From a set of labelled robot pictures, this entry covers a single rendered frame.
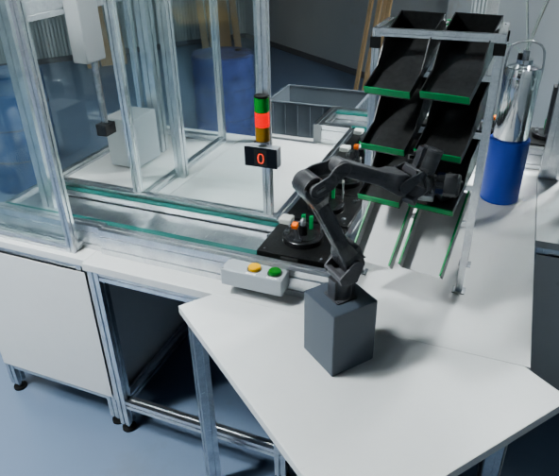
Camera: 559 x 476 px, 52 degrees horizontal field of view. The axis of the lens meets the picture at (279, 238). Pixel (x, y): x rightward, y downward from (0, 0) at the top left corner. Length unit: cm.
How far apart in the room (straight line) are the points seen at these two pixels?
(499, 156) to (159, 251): 139
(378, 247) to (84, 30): 140
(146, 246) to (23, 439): 114
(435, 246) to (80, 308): 135
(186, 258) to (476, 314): 96
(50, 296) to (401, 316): 137
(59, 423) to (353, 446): 168
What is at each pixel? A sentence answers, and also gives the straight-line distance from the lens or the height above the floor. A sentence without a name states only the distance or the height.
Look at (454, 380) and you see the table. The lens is 162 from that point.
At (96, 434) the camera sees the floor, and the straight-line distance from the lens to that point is 271.
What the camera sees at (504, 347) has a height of 86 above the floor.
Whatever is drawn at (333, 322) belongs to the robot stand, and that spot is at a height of 104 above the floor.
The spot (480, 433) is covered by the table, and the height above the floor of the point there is 86.
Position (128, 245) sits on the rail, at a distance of 209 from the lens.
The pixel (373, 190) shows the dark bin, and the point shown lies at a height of 121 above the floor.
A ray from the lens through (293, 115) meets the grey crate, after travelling 386.
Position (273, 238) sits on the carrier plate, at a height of 97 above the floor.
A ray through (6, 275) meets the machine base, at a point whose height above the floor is 69.
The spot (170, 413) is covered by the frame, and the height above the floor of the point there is 18.
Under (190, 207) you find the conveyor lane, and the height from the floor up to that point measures 95.
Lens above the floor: 195
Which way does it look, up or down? 30 degrees down
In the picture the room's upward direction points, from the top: 1 degrees counter-clockwise
